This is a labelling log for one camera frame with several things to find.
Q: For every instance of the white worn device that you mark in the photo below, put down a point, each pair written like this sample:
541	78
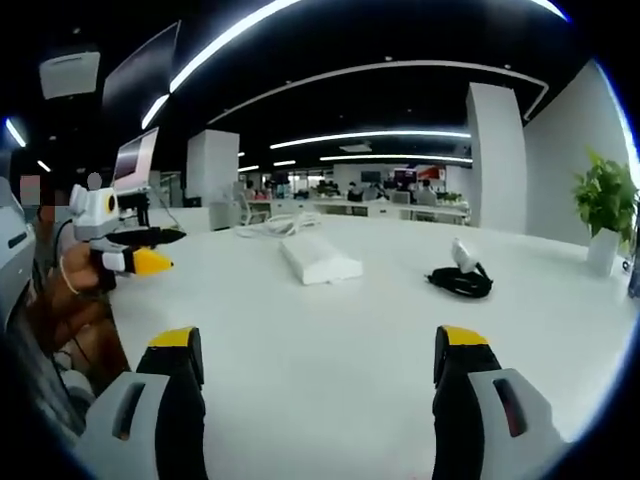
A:
12	240

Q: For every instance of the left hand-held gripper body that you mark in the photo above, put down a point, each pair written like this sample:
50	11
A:
92	215

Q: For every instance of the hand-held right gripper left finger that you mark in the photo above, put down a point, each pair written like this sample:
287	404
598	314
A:
172	410

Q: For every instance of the green potted plant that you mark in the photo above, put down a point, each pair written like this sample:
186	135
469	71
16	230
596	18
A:
605	205

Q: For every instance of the black monitor stand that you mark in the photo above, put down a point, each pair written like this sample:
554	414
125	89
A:
134	205

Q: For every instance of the white desk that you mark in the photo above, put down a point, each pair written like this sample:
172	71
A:
320	350

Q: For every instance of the dark object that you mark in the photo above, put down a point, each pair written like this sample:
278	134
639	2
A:
634	277

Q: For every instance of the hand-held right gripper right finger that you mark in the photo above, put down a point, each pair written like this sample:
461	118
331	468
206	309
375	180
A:
457	415

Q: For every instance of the white charger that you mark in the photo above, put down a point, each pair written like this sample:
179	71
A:
464	255

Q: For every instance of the computer monitor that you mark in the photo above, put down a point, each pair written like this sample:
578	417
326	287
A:
134	160

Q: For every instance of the red wall screen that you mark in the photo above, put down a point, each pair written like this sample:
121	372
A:
425	173

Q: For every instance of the white office chair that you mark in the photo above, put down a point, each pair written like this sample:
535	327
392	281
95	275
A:
252	210

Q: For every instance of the white ceiling air unit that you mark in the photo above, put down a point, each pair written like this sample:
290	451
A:
69	75

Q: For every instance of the dark wall screen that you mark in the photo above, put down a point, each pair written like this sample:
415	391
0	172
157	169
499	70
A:
370	176

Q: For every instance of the person's grey clothing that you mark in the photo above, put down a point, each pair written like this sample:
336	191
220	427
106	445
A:
45	380

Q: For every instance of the person's left hand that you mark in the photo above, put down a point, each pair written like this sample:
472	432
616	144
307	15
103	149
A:
80	275

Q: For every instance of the row of white office desks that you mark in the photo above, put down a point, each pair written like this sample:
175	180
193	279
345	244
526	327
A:
360	207

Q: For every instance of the large dark hanging screen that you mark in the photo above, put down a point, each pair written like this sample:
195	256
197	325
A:
140	75

